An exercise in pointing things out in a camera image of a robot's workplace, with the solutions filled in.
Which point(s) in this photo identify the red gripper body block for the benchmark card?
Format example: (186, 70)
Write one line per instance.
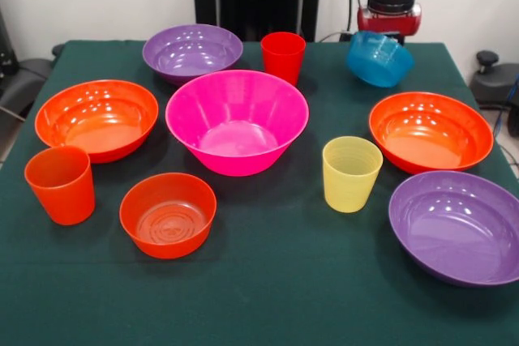
(389, 22)

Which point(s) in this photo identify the blue bowl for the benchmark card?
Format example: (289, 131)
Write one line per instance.
(377, 66)

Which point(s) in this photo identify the large pink bowl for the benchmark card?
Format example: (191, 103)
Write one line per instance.
(237, 119)

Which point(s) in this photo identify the red cup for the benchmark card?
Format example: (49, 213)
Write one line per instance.
(284, 62)

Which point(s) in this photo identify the large orange bowl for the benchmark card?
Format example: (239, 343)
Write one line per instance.
(430, 131)
(97, 119)

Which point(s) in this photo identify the yellow cup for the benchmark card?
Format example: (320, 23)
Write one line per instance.
(350, 184)

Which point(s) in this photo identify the purple bowl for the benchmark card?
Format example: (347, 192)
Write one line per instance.
(454, 228)
(190, 54)

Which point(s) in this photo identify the dark green tablecloth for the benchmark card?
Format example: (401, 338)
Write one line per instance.
(259, 281)

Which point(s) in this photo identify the small orange bowl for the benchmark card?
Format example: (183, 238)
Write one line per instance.
(168, 216)

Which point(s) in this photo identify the orange cup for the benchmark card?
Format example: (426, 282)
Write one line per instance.
(61, 192)

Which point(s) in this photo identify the black side stand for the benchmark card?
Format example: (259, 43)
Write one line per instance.
(12, 95)

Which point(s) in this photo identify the black pedestal leg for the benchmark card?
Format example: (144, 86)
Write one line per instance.
(34, 72)
(494, 82)

